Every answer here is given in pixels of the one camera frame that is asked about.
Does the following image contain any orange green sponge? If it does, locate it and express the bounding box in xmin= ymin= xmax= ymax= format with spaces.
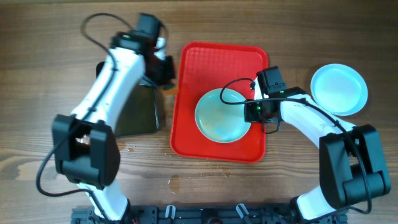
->
xmin=160 ymin=83 xmax=178 ymax=95

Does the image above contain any light blue plate top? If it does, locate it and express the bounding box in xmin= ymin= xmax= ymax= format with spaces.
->
xmin=195 ymin=88 xmax=251 ymax=143

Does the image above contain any light blue plate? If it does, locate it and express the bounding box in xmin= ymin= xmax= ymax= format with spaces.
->
xmin=195 ymin=88 xmax=251 ymax=143
xmin=310 ymin=63 xmax=368 ymax=116

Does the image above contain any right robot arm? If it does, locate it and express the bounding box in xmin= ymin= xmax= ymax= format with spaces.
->
xmin=244 ymin=87 xmax=391 ymax=223

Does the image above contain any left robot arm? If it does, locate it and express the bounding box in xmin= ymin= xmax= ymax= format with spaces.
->
xmin=51 ymin=31 xmax=175 ymax=223

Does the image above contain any red plastic tray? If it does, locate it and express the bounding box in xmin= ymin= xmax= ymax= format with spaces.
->
xmin=170 ymin=42 xmax=269 ymax=163

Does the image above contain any black water tray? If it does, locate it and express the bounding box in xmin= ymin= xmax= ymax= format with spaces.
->
xmin=90 ymin=64 xmax=159 ymax=138

